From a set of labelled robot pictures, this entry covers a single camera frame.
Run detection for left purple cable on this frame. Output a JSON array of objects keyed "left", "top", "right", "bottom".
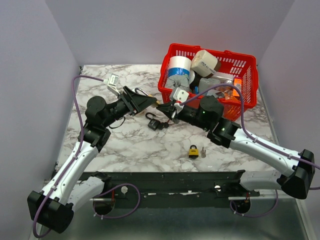
[{"left": 32, "top": 75, "right": 106, "bottom": 238}]

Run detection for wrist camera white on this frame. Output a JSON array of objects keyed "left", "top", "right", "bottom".
[
  {"left": 169, "top": 87, "right": 189, "bottom": 113},
  {"left": 103, "top": 73, "right": 120, "bottom": 96}
]

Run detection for yellow black padlock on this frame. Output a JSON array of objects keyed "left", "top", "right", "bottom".
[{"left": 188, "top": 144, "right": 199, "bottom": 159}]

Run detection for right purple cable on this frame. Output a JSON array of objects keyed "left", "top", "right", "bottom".
[{"left": 179, "top": 83, "right": 320, "bottom": 190}]

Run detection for orange box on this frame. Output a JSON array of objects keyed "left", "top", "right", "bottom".
[{"left": 232, "top": 77, "right": 243, "bottom": 98}]

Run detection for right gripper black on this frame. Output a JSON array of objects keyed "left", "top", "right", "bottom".
[{"left": 156, "top": 100, "right": 211, "bottom": 131}]

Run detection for red plastic shopping basket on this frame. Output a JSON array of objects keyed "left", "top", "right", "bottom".
[{"left": 157, "top": 43, "right": 259, "bottom": 121}]

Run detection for purple cable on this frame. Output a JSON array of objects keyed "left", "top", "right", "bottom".
[
  {"left": 32, "top": 75, "right": 106, "bottom": 238},
  {"left": 179, "top": 83, "right": 320, "bottom": 190}
]

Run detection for grey wrapped paper roll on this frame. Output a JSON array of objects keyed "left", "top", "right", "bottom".
[{"left": 165, "top": 74, "right": 190, "bottom": 92}]

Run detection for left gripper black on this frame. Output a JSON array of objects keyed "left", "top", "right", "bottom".
[{"left": 102, "top": 86, "right": 157, "bottom": 128}]

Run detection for white blue paper roll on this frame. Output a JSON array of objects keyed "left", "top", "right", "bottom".
[{"left": 167, "top": 55, "right": 191, "bottom": 77}]

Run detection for silver keys of yellow padlock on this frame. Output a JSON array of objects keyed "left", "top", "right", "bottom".
[{"left": 200, "top": 147, "right": 206, "bottom": 158}]

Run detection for brass padlock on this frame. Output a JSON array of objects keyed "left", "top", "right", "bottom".
[{"left": 134, "top": 87, "right": 161, "bottom": 108}]

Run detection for silver can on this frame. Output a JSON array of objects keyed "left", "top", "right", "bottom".
[{"left": 224, "top": 79, "right": 234, "bottom": 85}]

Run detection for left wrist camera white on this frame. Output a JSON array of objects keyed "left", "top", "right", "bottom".
[{"left": 103, "top": 73, "right": 120, "bottom": 96}]

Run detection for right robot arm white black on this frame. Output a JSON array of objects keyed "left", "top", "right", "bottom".
[{"left": 157, "top": 96, "right": 315, "bottom": 200}]

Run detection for grey carton box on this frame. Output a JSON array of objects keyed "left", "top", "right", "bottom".
[{"left": 198, "top": 78, "right": 221, "bottom": 96}]

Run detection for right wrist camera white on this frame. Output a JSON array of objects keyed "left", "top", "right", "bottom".
[{"left": 169, "top": 87, "right": 189, "bottom": 113}]

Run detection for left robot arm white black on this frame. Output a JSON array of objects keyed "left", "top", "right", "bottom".
[{"left": 27, "top": 86, "right": 157, "bottom": 234}]

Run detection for black mounting rail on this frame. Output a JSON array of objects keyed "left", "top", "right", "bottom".
[{"left": 74, "top": 169, "right": 261, "bottom": 209}]

